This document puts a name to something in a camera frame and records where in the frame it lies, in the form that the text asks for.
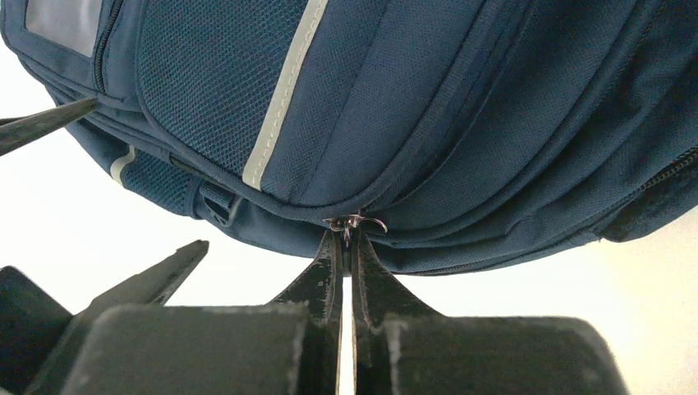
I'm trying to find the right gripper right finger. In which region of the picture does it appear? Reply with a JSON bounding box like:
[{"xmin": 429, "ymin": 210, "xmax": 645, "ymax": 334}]
[{"xmin": 351, "ymin": 230, "xmax": 627, "ymax": 394}]

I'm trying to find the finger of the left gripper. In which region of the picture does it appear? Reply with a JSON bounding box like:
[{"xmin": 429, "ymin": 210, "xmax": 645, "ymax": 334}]
[
  {"xmin": 1, "ymin": 98, "xmax": 100, "ymax": 156},
  {"xmin": 1, "ymin": 240, "xmax": 209, "ymax": 394}
]

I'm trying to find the navy blue student backpack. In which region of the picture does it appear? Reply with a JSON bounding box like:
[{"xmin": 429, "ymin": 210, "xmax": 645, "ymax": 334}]
[{"xmin": 1, "ymin": 1, "xmax": 697, "ymax": 276}]

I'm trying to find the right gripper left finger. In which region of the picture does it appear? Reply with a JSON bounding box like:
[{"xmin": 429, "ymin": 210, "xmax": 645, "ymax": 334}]
[{"xmin": 24, "ymin": 229, "xmax": 345, "ymax": 395}]

